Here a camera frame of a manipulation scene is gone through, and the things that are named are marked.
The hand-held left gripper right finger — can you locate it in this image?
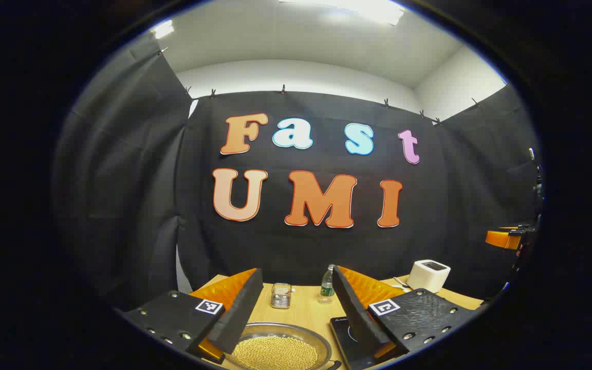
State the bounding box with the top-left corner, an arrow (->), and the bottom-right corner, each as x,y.
331,265 -> 477,364

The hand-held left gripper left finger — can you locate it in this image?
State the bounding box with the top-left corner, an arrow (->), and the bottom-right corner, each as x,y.
121,267 -> 265,365

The steel pot with black handle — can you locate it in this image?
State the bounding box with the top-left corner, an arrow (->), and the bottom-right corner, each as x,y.
224,322 -> 342,370

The black induction cooktop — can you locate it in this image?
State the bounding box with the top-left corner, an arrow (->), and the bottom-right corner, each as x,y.
330,316 -> 379,370

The pile of soybeans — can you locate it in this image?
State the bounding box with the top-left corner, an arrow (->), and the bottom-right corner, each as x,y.
232,335 -> 319,370

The clear plastic water bottle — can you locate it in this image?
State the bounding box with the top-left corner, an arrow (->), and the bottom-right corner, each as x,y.
320,264 -> 336,304

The black backdrop cloth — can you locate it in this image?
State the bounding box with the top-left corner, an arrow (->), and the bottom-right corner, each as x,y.
52,33 -> 543,314

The white toaster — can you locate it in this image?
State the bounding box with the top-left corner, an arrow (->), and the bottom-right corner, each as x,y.
406,260 -> 451,294

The ceiling light panel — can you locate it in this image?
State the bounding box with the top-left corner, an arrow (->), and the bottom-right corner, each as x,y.
151,20 -> 175,40
280,0 -> 405,26

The metal wire basket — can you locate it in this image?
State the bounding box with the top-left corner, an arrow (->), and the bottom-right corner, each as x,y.
270,283 -> 292,309

